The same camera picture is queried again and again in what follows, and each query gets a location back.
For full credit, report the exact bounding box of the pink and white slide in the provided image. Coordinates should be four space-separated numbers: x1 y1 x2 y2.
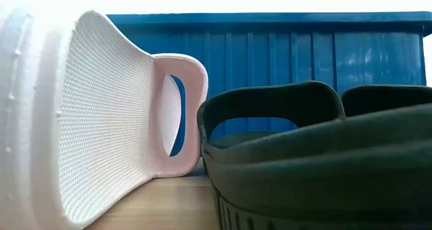
0 0 209 230

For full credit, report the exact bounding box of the blue plastic bin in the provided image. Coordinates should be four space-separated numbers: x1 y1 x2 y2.
107 11 432 159

